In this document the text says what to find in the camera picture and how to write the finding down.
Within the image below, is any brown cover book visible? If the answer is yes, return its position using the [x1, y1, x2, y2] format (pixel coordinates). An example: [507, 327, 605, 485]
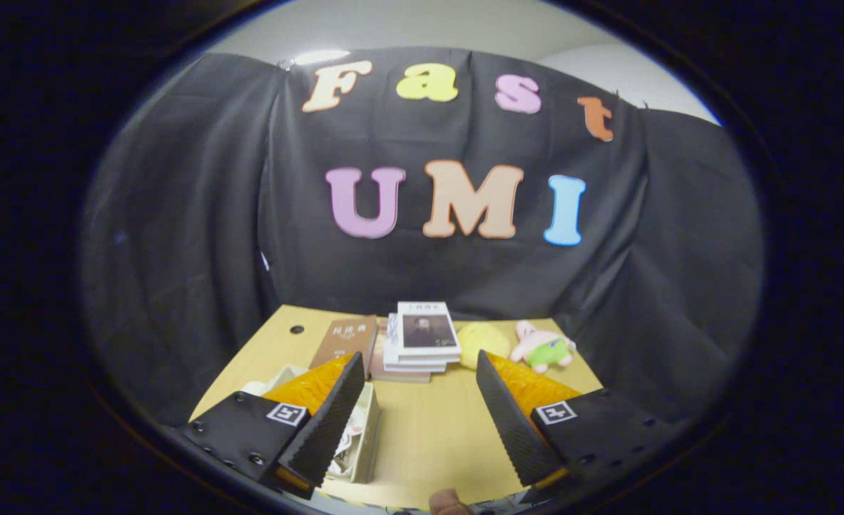
[309, 315, 378, 380]

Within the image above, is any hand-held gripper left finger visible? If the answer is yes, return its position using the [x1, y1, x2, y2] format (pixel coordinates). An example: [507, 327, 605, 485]
[179, 351, 365, 500]

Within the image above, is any pink star plush toy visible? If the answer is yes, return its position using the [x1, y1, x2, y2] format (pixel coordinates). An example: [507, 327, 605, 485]
[510, 320, 577, 375]

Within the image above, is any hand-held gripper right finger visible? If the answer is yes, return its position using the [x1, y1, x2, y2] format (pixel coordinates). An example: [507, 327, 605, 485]
[476, 350, 680, 491]

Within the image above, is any white book with portrait cover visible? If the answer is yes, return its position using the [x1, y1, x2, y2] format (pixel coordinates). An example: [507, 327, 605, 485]
[396, 301, 462, 364]

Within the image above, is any pale brown edged book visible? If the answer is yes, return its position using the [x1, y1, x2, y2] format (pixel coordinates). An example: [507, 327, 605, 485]
[368, 318, 433, 383]

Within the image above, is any grey fabric storage box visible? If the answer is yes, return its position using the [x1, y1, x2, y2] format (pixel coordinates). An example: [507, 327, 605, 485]
[240, 365, 382, 484]

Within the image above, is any yellow plush cushion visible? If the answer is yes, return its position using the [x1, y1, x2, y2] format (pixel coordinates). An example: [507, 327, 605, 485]
[456, 322, 512, 371]

